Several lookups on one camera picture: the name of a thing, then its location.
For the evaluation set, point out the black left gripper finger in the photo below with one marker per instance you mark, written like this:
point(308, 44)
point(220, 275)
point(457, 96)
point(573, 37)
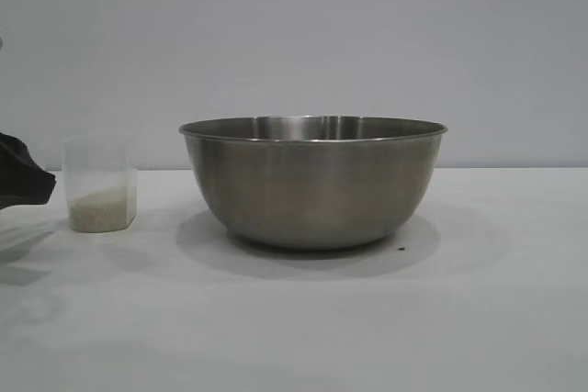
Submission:
point(23, 176)

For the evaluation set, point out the white rice grains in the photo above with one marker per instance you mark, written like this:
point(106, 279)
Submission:
point(101, 213)

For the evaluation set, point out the translucent plastic measuring cup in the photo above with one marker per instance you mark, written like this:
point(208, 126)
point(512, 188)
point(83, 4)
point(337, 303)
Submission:
point(101, 162)

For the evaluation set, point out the stainless steel mixing bowl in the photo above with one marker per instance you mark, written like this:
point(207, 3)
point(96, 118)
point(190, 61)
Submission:
point(312, 190)

